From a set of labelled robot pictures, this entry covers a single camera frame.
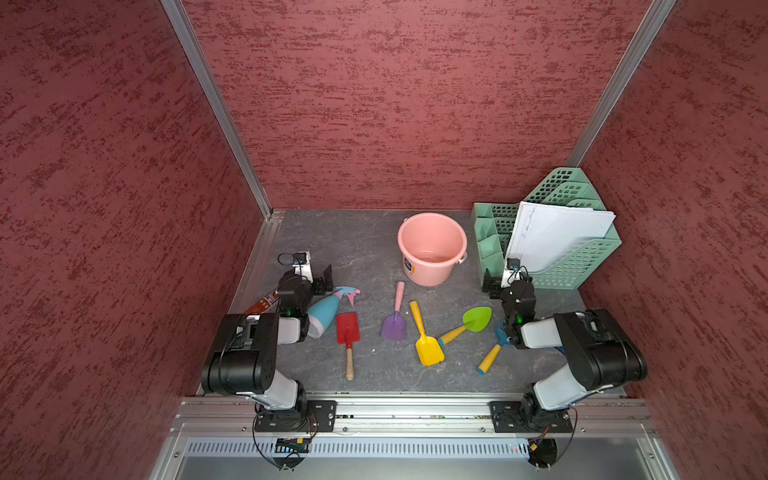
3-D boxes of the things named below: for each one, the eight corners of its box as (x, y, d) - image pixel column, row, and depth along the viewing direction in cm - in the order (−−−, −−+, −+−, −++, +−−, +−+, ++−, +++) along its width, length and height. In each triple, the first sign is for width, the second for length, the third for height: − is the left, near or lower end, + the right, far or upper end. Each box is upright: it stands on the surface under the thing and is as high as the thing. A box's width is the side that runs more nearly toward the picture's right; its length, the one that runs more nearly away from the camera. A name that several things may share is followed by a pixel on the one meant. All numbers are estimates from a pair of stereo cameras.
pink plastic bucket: (398, 291, 99) (399, 262, 85) (398, 244, 112) (399, 212, 98) (460, 292, 99) (471, 262, 85) (452, 244, 112) (461, 212, 98)
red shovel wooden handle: (338, 382, 81) (336, 378, 79) (338, 318, 93) (336, 314, 91) (362, 378, 82) (361, 375, 79) (359, 316, 94) (358, 311, 91)
